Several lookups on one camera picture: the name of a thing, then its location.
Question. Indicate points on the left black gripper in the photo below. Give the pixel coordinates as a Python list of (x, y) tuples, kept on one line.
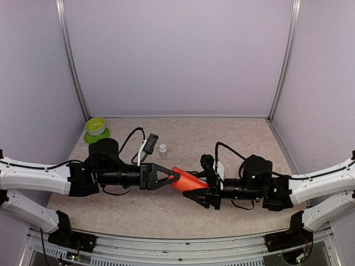
[(148, 172)]

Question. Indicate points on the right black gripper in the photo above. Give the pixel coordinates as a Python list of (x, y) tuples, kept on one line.
[(214, 197)]

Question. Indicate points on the orange pill bottle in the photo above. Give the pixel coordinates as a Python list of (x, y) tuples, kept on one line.
[(187, 181)]

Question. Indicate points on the orange bottle cap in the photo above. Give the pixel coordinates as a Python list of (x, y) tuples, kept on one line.
[(175, 177)]

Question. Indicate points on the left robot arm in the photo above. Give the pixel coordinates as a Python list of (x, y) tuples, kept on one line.
[(74, 178)]

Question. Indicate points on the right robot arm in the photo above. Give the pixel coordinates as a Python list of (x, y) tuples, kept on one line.
[(257, 182)]

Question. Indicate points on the small white pill bottle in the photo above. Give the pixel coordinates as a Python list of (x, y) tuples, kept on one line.
[(162, 150)]

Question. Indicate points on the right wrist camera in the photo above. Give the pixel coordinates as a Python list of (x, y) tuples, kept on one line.
[(208, 162)]

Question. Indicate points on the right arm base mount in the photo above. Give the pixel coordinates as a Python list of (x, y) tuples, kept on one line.
[(285, 240)]

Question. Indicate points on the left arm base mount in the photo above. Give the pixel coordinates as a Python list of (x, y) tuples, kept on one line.
[(82, 242)]

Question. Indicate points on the left aluminium frame post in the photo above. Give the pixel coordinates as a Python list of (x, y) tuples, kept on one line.
[(63, 24)]

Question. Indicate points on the aluminium frame post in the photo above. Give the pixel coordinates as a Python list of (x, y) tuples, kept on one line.
[(63, 24), (296, 6)]

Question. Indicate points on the right aluminium frame post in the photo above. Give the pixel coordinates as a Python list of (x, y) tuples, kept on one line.
[(296, 6)]

